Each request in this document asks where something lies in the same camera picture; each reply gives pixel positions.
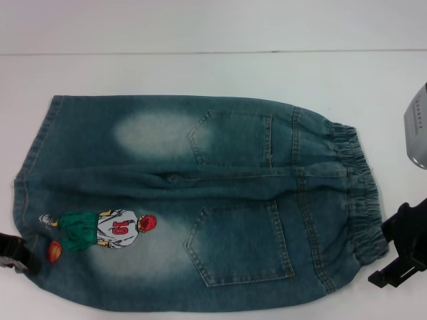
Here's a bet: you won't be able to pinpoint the blue denim shorts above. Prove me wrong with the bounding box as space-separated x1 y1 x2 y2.
11 95 391 306

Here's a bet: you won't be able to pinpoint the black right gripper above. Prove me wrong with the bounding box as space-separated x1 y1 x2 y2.
368 198 427 288

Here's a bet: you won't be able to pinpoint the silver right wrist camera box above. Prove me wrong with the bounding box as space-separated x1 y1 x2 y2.
402 81 427 167

